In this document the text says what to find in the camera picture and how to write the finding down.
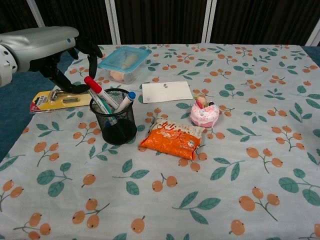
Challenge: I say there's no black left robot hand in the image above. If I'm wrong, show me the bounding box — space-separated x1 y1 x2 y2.
29 36 103 95

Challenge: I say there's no red capped marker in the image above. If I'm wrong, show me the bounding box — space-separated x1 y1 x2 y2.
83 76 119 110

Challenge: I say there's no green pen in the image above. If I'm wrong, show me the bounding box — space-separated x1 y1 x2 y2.
87 89 116 115

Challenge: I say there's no blue capped marker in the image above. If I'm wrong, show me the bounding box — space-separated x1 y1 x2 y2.
113 91 137 114

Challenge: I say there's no black mesh pen holder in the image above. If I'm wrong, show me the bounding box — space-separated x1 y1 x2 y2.
89 88 138 145

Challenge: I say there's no yellow razor blister pack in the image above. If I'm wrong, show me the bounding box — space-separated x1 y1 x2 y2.
29 88 96 114

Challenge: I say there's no blue lid plastic container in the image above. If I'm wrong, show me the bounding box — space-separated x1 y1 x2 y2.
97 46 150 85

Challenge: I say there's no white paper card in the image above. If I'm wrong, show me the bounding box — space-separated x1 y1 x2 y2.
141 81 193 104

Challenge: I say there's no orange snack packet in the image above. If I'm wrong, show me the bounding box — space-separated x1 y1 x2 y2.
139 117 205 161

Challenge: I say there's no floral fruit print tablecloth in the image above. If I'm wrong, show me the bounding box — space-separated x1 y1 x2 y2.
0 43 320 240

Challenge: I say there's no pink toy cake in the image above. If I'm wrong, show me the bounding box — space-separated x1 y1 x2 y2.
190 96 221 128

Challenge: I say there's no white partition frame post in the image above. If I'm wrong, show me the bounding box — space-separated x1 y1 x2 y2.
200 0 218 43
35 0 46 28
103 0 122 45
305 20 320 47

